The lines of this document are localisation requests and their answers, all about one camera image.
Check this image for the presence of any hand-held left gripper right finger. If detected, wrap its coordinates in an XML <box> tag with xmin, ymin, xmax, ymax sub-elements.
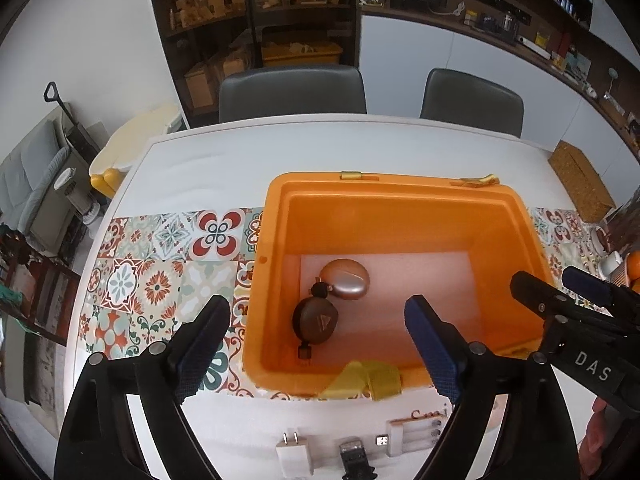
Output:
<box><xmin>404</xmin><ymin>294</ymin><xmax>583</xmax><ymax>480</ymax></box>

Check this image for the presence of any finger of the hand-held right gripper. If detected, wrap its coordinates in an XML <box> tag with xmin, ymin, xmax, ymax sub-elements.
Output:
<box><xmin>510</xmin><ymin>271</ymin><xmax>621</xmax><ymax>341</ymax></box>
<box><xmin>561</xmin><ymin>266</ymin><xmax>640</xmax><ymax>322</ymax></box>

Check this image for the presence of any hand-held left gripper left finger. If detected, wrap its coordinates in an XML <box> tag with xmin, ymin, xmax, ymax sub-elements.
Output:
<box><xmin>54</xmin><ymin>294</ymin><xmax>232</xmax><ymax>480</ymax></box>

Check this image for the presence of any white plastic battery box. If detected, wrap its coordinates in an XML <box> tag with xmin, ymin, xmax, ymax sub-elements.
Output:
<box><xmin>386</xmin><ymin>411</ymin><xmax>447</xmax><ymax>457</ymax></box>

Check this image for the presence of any gold oval case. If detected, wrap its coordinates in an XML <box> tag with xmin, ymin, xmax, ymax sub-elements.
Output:
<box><xmin>320</xmin><ymin>258</ymin><xmax>371</xmax><ymax>301</ymax></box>

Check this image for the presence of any brown round retractable cable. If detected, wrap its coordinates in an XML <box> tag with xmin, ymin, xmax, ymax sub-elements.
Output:
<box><xmin>292</xmin><ymin>280</ymin><xmax>337</xmax><ymax>364</ymax></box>

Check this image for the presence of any white plug charger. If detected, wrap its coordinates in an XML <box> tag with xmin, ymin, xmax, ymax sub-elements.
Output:
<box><xmin>275</xmin><ymin>427</ymin><xmax>315</xmax><ymax>479</ymax></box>

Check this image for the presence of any orange plastic storage bin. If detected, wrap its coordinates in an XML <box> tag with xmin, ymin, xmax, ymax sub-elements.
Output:
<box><xmin>242</xmin><ymin>170</ymin><xmax>556</xmax><ymax>404</ymax></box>

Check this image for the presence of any person's right hand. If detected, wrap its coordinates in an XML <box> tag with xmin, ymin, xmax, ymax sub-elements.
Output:
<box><xmin>579</xmin><ymin>394</ymin><xmax>623</xmax><ymax>480</ymax></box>

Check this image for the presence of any white cup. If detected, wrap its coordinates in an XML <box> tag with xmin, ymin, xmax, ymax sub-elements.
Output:
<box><xmin>599</xmin><ymin>250</ymin><xmax>624</xmax><ymax>281</ymax></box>

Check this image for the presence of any wicker box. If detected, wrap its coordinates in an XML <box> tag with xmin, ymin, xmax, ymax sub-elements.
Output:
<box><xmin>548</xmin><ymin>140</ymin><xmax>617</xmax><ymax>224</ymax></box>

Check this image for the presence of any red wooden chair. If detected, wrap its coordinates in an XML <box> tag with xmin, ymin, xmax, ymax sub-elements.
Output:
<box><xmin>0</xmin><ymin>225</ymin><xmax>83</xmax><ymax>347</ymax></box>

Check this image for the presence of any narrow grey chair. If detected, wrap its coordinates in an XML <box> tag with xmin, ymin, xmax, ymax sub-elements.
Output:
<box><xmin>420</xmin><ymin>68</ymin><xmax>524</xmax><ymax>139</ymax></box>

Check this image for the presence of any cream and yellow baby tub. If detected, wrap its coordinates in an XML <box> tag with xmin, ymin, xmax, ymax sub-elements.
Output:
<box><xmin>89</xmin><ymin>105</ymin><xmax>182</xmax><ymax>199</ymax></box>

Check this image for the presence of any grey sofa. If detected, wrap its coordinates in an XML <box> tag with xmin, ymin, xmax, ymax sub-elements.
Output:
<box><xmin>0</xmin><ymin>115</ymin><xmax>71</xmax><ymax>241</ymax></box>

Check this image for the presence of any black hand trolley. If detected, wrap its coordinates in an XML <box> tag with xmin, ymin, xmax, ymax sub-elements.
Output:
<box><xmin>44</xmin><ymin>81</ymin><xmax>101</xmax><ymax>162</ymax></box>

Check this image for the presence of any tall cardboard box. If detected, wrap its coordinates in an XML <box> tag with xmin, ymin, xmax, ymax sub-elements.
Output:
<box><xmin>184</xmin><ymin>60</ymin><xmax>221</xmax><ymax>109</ymax></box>

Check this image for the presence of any wide grey chair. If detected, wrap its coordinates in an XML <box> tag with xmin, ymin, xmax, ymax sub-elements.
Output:
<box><xmin>218</xmin><ymin>66</ymin><xmax>367</xmax><ymax>123</ymax></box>

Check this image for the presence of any small cardboard box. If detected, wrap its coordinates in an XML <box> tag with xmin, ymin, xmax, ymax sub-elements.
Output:
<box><xmin>222</xmin><ymin>45</ymin><xmax>252</xmax><ymax>79</ymax></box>

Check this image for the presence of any yellow shelf bin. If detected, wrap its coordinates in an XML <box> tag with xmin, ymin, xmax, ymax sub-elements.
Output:
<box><xmin>261</xmin><ymin>42</ymin><xmax>345</xmax><ymax>68</ymax></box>

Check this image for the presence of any dark wooden bookcase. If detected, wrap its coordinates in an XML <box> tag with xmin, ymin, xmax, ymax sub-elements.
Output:
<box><xmin>145</xmin><ymin>0</ymin><xmax>362</xmax><ymax>128</ymax></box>

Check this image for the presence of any dark wooden wall shelf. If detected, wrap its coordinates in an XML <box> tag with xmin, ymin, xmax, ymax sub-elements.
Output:
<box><xmin>360</xmin><ymin>0</ymin><xmax>640</xmax><ymax>161</ymax></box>

